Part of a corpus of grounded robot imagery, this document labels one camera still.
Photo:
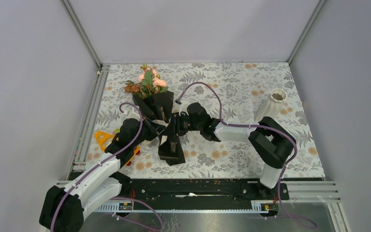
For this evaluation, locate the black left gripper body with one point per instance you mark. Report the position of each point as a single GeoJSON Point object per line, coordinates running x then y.
{"type": "Point", "coordinates": [149, 133]}

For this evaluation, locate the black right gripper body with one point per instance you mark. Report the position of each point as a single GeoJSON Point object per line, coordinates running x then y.
{"type": "Point", "coordinates": [186, 124]}

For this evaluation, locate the cream ribbon with gold text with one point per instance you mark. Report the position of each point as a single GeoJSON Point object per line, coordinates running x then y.
{"type": "Point", "coordinates": [163, 139]}

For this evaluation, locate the peach flower bouquet black wrap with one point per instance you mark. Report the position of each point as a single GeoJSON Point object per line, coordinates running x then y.
{"type": "Point", "coordinates": [150, 93]}

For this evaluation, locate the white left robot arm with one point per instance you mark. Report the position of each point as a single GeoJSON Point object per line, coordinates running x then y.
{"type": "Point", "coordinates": [65, 208]}

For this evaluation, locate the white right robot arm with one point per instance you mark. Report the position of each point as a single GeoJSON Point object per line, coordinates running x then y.
{"type": "Point", "coordinates": [273, 143]}

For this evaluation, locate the white ribbed ceramic vase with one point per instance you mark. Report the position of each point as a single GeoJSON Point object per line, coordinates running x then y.
{"type": "Point", "coordinates": [272, 105]}

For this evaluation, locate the orange toy block cart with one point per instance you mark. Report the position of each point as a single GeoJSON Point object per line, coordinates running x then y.
{"type": "Point", "coordinates": [104, 139]}

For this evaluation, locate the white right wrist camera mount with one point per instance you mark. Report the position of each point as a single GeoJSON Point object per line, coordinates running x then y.
{"type": "Point", "coordinates": [183, 109]}

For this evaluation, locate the aluminium frame rail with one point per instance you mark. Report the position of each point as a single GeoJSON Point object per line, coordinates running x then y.
{"type": "Point", "coordinates": [81, 32]}

